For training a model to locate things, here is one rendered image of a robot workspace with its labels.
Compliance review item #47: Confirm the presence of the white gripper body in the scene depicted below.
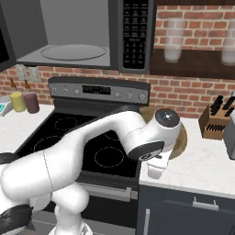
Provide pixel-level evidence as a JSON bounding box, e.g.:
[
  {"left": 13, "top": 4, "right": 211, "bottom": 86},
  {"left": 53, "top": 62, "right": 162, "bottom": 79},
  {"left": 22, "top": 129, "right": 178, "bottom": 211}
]
[{"left": 146, "top": 151, "right": 171, "bottom": 180}]

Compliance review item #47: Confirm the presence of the round brown wooden bowl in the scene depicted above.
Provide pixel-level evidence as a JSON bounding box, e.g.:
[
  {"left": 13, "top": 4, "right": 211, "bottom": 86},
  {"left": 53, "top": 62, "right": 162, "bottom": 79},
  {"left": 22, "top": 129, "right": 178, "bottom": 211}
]
[{"left": 139, "top": 106, "right": 188, "bottom": 161}]

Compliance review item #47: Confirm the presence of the dark grey cupboard door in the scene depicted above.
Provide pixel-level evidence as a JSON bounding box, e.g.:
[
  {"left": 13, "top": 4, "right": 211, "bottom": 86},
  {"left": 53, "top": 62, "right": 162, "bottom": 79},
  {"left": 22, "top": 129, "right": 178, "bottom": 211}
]
[{"left": 136, "top": 185, "right": 235, "bottom": 235}]

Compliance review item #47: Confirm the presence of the grey microwave oven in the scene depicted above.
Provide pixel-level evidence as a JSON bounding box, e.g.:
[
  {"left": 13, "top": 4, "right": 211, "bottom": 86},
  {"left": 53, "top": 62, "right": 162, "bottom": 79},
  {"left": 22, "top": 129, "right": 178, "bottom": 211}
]
[{"left": 0, "top": 0, "right": 158, "bottom": 75}]

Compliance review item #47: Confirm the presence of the grey microwave turntable plate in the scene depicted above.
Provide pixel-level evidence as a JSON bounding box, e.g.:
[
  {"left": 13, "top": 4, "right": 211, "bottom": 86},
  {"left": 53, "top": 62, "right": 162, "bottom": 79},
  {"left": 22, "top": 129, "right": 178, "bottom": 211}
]
[{"left": 39, "top": 43, "right": 108, "bottom": 62}]

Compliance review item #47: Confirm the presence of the dark microwave door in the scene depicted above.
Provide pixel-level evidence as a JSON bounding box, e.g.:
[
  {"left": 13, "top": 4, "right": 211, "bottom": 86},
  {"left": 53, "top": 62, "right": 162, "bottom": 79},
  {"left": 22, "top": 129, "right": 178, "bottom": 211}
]
[{"left": 0, "top": 0, "right": 17, "bottom": 73}]

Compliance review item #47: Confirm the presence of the dark grey drawer front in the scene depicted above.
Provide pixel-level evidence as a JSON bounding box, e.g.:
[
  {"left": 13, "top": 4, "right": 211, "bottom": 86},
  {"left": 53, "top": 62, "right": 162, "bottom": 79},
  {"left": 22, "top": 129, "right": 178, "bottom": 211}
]
[{"left": 162, "top": 187, "right": 235, "bottom": 217}]

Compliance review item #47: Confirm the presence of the wooden knife block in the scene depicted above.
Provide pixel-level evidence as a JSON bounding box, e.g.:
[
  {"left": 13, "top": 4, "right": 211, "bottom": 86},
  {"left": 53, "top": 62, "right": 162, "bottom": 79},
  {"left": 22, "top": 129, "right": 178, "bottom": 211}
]
[{"left": 197, "top": 103, "right": 233, "bottom": 141}]

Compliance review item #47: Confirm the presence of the grey toaster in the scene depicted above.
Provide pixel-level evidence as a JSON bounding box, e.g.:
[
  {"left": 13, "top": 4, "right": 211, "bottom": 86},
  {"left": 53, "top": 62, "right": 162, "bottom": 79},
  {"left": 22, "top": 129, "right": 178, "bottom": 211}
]
[{"left": 222, "top": 109, "right": 235, "bottom": 161}]

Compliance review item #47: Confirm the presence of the black and steel stove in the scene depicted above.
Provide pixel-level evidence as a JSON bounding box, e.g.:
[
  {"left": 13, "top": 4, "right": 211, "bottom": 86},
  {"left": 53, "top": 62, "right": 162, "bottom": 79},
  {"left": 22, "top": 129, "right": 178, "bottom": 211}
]
[{"left": 14, "top": 76, "right": 151, "bottom": 235}]

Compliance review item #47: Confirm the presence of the dark wooden shelf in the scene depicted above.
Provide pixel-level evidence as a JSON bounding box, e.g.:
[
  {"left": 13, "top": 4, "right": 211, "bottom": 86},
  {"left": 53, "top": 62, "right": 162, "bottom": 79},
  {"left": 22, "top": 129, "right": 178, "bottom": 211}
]
[{"left": 149, "top": 48, "right": 235, "bottom": 81}]

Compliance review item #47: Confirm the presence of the maroon canister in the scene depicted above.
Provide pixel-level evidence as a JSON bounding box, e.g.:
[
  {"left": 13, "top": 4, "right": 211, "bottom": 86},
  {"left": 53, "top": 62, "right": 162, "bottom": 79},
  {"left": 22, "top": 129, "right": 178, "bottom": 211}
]
[{"left": 23, "top": 79, "right": 40, "bottom": 115}]

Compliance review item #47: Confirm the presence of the yellow canister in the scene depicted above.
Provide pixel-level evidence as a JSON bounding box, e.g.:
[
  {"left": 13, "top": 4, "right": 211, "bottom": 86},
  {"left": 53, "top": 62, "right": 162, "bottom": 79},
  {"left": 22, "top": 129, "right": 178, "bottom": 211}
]
[{"left": 8, "top": 78, "right": 28, "bottom": 113}]

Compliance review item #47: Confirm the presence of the white kitchen scale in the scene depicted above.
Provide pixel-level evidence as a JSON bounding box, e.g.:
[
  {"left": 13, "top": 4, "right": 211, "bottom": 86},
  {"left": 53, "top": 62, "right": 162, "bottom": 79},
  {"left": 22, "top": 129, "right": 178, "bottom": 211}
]
[{"left": 0, "top": 95, "right": 15, "bottom": 118}]

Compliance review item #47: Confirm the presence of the steel cupboard door handle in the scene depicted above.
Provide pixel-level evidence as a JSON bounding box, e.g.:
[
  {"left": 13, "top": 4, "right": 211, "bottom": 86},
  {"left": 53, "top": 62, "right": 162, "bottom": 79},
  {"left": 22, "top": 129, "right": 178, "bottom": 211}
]
[{"left": 143, "top": 207, "right": 151, "bottom": 235}]

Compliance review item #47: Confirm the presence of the steel oven door handle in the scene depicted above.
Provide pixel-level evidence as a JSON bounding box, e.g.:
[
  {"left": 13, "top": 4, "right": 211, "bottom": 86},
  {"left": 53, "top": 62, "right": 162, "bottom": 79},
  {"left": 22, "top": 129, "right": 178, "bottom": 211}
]
[{"left": 78, "top": 182, "right": 134, "bottom": 203}]

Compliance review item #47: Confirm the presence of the steel drawer handle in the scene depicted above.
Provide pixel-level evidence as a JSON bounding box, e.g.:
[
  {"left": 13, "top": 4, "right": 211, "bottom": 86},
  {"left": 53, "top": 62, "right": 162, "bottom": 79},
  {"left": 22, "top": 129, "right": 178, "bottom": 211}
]
[{"left": 192, "top": 196, "right": 220, "bottom": 212}]

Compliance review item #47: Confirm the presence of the black knife handle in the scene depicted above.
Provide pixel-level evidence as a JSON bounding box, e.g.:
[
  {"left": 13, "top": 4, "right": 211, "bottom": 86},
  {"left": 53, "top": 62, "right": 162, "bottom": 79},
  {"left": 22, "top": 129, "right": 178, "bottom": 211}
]
[
  {"left": 209, "top": 95, "right": 225, "bottom": 117},
  {"left": 221, "top": 95, "right": 235, "bottom": 118}
]

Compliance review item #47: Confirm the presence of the grey wall outlet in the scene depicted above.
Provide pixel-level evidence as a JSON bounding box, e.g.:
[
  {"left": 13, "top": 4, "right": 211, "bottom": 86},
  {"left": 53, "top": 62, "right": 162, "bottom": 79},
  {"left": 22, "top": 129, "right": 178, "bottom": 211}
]
[
  {"left": 15, "top": 64, "right": 28, "bottom": 82},
  {"left": 28, "top": 66, "right": 42, "bottom": 84}
]

